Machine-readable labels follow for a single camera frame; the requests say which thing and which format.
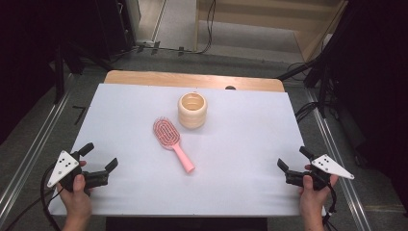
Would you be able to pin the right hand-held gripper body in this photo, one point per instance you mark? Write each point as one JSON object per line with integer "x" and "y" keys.
{"x": 330, "y": 166}

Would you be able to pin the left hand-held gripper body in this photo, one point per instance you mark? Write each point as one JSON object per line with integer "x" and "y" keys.
{"x": 62, "y": 166}

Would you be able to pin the pink hairbrush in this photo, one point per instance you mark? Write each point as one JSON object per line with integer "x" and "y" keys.
{"x": 168, "y": 134}

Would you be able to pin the cream ribbed cup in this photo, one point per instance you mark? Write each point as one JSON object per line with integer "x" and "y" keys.
{"x": 192, "y": 119}

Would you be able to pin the person's left hand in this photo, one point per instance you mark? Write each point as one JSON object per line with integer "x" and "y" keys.
{"x": 77, "y": 202}

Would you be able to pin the person's right hand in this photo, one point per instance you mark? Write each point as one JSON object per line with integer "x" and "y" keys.
{"x": 312, "y": 202}

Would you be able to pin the black metal stand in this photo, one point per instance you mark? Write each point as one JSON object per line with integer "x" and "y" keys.
{"x": 320, "y": 80}
{"x": 59, "y": 73}

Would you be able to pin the dark table grommet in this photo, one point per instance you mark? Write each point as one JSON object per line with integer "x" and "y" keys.
{"x": 230, "y": 87}

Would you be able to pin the black equipment cabinet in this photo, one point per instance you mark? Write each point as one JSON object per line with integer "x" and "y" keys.
{"x": 115, "y": 29}

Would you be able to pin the wooden platform step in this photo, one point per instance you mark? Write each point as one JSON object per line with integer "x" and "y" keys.
{"x": 250, "y": 35}

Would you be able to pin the aluminium floor rail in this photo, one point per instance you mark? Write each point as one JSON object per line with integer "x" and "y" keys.
{"x": 35, "y": 144}
{"x": 340, "y": 166}

